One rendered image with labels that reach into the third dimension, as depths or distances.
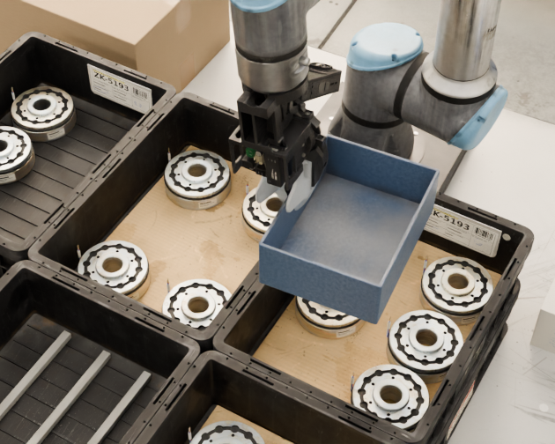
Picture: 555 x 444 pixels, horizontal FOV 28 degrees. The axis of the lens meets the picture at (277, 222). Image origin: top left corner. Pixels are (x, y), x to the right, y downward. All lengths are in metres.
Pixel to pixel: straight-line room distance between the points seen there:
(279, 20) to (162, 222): 0.67
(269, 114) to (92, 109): 0.78
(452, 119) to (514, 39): 1.71
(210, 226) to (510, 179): 0.58
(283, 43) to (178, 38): 0.93
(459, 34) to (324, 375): 0.53
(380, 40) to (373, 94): 0.09
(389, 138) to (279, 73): 0.75
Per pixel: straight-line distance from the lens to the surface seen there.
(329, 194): 1.40
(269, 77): 1.14
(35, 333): 1.60
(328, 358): 1.54
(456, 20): 1.62
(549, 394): 1.71
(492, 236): 1.61
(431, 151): 1.95
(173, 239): 1.68
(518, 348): 1.75
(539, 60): 3.36
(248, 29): 1.11
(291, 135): 1.20
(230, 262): 1.64
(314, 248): 1.34
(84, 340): 1.58
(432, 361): 1.52
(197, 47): 2.11
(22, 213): 1.75
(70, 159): 1.82
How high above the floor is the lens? 2.09
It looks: 48 degrees down
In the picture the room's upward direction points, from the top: 1 degrees clockwise
